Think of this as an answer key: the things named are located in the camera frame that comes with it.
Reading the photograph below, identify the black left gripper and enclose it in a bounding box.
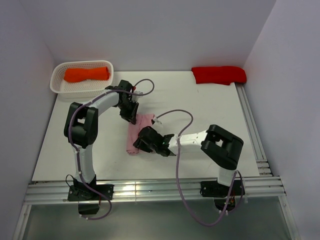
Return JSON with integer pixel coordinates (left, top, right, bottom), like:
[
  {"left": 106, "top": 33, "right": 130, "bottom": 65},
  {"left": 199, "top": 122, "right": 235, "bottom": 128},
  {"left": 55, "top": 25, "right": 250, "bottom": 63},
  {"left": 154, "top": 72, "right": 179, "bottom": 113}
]
[{"left": 116, "top": 99, "right": 139, "bottom": 124}]

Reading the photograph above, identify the pink t shirt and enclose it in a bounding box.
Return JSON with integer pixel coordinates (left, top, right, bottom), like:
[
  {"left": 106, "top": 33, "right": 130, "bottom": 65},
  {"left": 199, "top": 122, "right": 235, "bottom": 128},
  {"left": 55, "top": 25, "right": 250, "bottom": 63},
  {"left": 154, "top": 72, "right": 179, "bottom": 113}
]
[{"left": 126, "top": 113, "right": 155, "bottom": 156}]

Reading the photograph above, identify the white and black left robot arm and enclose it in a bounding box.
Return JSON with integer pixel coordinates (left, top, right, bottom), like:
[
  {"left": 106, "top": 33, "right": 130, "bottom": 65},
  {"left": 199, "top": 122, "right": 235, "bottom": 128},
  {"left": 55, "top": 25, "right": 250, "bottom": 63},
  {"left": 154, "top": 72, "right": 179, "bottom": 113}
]
[{"left": 63, "top": 80, "right": 144, "bottom": 202}]

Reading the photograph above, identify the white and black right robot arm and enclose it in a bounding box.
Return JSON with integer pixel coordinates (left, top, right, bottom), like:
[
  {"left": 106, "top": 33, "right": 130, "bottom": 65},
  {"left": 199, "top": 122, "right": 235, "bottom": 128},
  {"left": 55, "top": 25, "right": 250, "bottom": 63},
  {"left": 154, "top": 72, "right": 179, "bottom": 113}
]
[{"left": 133, "top": 124, "right": 244, "bottom": 195}]

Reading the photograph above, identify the white perforated plastic basket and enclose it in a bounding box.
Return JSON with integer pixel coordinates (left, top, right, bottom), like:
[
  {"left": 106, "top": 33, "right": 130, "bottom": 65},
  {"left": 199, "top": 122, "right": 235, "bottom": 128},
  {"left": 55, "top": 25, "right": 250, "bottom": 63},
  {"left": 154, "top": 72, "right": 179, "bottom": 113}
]
[{"left": 50, "top": 60, "right": 114, "bottom": 98}]

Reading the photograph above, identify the rolled orange t shirt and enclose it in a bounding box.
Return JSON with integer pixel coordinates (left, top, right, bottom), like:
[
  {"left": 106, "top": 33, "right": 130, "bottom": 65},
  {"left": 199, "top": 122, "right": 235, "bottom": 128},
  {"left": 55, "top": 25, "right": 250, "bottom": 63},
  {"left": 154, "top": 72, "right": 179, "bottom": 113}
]
[{"left": 63, "top": 67, "right": 111, "bottom": 83}]

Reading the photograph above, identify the folded red t shirt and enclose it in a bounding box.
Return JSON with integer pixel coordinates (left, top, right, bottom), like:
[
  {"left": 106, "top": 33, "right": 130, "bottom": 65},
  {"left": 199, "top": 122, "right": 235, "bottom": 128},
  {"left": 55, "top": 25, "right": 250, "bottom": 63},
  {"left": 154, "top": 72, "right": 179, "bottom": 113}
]
[{"left": 191, "top": 66, "right": 247, "bottom": 86}]

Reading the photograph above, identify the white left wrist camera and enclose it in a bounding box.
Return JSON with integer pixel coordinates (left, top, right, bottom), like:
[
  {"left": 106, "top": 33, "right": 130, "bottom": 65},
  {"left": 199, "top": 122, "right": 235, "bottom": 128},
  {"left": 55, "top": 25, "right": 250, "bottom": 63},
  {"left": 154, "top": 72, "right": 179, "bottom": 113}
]
[{"left": 133, "top": 91, "right": 144, "bottom": 98}]

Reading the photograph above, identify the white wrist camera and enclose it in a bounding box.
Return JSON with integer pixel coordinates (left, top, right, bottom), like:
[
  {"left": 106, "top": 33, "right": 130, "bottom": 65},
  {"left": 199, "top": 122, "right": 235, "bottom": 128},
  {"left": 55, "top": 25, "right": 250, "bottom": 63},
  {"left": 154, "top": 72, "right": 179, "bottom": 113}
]
[
  {"left": 133, "top": 91, "right": 144, "bottom": 98},
  {"left": 151, "top": 117, "right": 164, "bottom": 132}
]

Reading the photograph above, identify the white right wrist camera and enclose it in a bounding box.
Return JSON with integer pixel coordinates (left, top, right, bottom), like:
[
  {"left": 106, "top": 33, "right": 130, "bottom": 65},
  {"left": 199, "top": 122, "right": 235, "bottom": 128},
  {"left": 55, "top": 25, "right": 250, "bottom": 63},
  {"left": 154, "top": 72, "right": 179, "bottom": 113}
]
[{"left": 151, "top": 117, "right": 164, "bottom": 132}]

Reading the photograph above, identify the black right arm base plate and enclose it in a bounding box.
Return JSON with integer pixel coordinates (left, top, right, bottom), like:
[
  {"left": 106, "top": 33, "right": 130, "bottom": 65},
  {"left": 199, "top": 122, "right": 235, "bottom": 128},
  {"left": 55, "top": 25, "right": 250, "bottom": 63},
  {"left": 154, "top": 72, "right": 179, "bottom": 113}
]
[{"left": 200, "top": 179, "right": 245, "bottom": 198}]

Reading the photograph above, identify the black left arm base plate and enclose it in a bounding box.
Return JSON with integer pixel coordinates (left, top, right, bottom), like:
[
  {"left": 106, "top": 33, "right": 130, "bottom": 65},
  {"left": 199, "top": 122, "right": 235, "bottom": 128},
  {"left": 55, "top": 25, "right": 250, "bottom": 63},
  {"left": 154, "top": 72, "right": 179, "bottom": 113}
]
[{"left": 67, "top": 184, "right": 114, "bottom": 202}]

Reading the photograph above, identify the aluminium right side rail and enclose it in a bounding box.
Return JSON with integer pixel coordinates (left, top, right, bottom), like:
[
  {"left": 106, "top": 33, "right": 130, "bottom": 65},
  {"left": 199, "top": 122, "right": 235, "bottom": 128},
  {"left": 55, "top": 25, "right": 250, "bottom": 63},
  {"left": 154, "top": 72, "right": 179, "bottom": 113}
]
[{"left": 235, "top": 83, "right": 273, "bottom": 177}]

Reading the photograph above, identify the aluminium front rail frame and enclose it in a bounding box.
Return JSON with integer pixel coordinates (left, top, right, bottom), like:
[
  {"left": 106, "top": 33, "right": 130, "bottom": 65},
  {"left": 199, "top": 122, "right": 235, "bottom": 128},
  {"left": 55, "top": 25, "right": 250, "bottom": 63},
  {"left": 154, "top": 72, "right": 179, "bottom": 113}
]
[{"left": 12, "top": 176, "right": 301, "bottom": 240}]

